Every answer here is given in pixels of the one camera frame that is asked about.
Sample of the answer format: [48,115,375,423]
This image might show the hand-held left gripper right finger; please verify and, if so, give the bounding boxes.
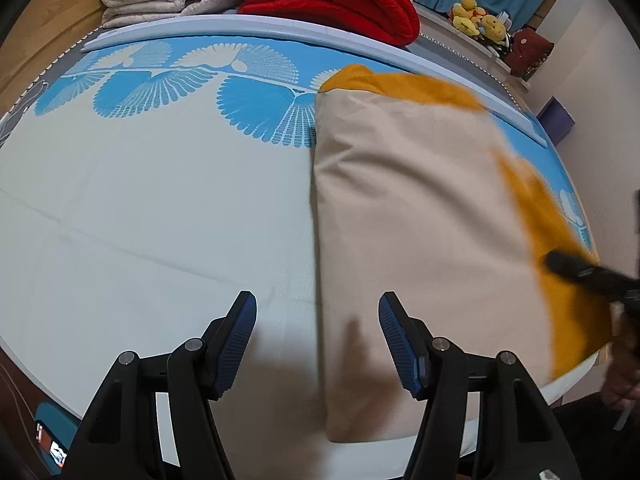
[377,291,583,480]

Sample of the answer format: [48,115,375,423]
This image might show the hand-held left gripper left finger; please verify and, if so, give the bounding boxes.
[60,290,258,480]

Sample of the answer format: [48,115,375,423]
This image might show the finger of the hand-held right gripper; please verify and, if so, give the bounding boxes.
[544,251,640,303]

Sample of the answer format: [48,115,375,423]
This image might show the beige and mustard hooded jacket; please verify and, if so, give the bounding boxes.
[311,64,613,445]

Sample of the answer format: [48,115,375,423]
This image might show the teal box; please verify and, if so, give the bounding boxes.
[32,400,83,471]

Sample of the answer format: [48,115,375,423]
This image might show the dark red cushion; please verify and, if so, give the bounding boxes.
[510,27,556,81]

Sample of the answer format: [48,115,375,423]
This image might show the yellow plush toy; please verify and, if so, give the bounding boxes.
[480,14,511,46]
[450,0,488,36]

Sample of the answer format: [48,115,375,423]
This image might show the white fluffy blanket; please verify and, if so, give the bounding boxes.
[101,0,241,29]

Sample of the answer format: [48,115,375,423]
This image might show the wooden headboard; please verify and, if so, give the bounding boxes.
[0,0,116,111]

